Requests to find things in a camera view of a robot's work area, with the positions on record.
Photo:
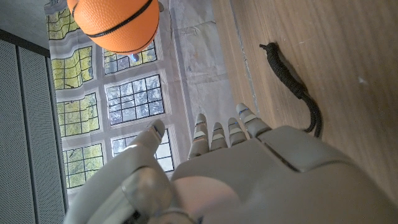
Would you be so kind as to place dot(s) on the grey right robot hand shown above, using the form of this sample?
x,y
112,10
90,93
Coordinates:
x,y
135,57

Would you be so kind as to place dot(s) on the printed window backdrop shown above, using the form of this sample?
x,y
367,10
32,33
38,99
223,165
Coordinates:
x,y
199,62

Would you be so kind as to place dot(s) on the orange mini basketball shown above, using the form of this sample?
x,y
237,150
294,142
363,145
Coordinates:
x,y
115,21

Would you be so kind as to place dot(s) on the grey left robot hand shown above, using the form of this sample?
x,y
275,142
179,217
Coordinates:
x,y
248,180

